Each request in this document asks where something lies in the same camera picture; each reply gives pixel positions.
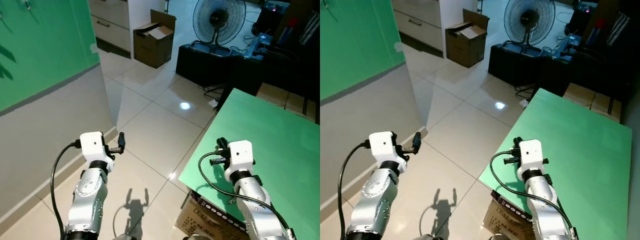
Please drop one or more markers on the printed brown cardboard box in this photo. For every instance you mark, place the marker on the printed brown cardboard box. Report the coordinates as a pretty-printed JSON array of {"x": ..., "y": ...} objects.
[
  {"x": 205, "y": 220},
  {"x": 505, "y": 220}
]

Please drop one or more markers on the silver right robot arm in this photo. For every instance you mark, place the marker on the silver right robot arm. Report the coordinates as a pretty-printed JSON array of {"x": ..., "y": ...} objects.
[
  {"x": 542, "y": 210},
  {"x": 255, "y": 210}
]

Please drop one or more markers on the black device with pink light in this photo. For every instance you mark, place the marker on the black device with pink light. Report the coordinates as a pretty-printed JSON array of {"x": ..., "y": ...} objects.
[
  {"x": 583, "y": 16},
  {"x": 272, "y": 17}
]

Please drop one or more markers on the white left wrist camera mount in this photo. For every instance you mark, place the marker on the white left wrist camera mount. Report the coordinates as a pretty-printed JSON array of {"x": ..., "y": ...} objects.
[
  {"x": 92, "y": 146},
  {"x": 382, "y": 146}
]

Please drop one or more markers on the black cloth covered table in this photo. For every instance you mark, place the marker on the black cloth covered table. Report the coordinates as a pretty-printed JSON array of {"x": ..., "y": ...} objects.
[
  {"x": 515, "y": 65},
  {"x": 205, "y": 65}
]

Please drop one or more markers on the green table board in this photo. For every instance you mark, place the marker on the green table board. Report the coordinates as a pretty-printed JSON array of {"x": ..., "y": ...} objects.
[
  {"x": 585, "y": 150},
  {"x": 280, "y": 150}
]

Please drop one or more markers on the green wall board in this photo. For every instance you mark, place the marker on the green wall board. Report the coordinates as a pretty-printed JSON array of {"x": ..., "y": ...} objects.
[
  {"x": 360, "y": 45},
  {"x": 45, "y": 45}
]

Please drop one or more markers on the white power strip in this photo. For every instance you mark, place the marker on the white power strip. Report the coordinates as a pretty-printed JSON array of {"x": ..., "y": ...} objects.
[{"x": 524, "y": 102}]

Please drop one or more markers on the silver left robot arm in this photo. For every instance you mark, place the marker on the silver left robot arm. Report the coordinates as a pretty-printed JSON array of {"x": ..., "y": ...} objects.
[
  {"x": 87, "y": 200},
  {"x": 372, "y": 200}
]

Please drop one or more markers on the black standing fan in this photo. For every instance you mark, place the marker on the black standing fan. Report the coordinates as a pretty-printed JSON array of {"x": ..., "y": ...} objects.
[
  {"x": 529, "y": 20},
  {"x": 220, "y": 20}
]

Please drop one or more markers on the open brown cardboard box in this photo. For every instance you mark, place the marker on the open brown cardboard box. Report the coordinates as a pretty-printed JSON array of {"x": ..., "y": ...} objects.
[
  {"x": 152, "y": 50},
  {"x": 465, "y": 50}
]

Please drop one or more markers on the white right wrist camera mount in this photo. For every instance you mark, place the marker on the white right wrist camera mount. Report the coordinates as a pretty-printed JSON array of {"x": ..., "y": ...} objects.
[
  {"x": 240, "y": 155},
  {"x": 531, "y": 155}
]

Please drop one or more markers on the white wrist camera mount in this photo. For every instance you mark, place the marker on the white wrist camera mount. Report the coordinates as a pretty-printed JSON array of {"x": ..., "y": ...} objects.
[
  {"x": 531, "y": 155},
  {"x": 382, "y": 146},
  {"x": 92, "y": 146},
  {"x": 240, "y": 155}
]

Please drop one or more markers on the plain closed cardboard box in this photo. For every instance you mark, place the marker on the plain closed cardboard box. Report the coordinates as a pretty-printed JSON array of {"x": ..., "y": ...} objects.
[
  {"x": 579, "y": 94},
  {"x": 606, "y": 105},
  {"x": 272, "y": 94},
  {"x": 301, "y": 105}
]

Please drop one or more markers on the white drawer cabinet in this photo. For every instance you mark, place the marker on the white drawer cabinet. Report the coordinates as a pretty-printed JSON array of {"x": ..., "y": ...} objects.
[
  {"x": 115, "y": 15},
  {"x": 425, "y": 15}
]

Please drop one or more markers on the grey electronic device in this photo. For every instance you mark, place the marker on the grey electronic device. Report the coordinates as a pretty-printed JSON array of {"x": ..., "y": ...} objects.
[
  {"x": 262, "y": 46},
  {"x": 571, "y": 46}
]

